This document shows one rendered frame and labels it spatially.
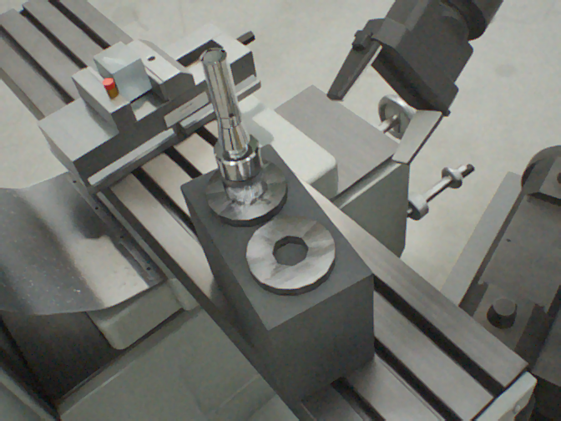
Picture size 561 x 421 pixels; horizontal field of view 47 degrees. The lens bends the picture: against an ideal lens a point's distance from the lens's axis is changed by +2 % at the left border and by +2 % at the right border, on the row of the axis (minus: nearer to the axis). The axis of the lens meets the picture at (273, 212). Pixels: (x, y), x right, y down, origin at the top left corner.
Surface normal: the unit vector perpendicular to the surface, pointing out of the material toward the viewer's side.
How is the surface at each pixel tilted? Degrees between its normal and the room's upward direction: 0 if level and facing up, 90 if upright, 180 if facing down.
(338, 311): 90
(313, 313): 90
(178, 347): 90
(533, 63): 0
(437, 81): 63
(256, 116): 0
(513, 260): 0
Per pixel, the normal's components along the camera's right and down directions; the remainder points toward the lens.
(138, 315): 0.62, 0.56
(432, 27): 0.52, 0.20
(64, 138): -0.13, -0.62
